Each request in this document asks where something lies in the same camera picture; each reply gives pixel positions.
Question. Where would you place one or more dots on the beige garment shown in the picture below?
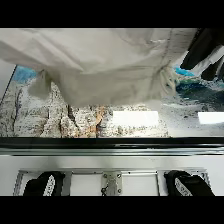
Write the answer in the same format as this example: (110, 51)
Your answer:
(100, 63)

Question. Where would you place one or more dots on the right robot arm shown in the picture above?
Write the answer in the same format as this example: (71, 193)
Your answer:
(200, 53)

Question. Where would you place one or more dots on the silver frame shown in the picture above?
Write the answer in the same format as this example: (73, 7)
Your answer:
(112, 181)

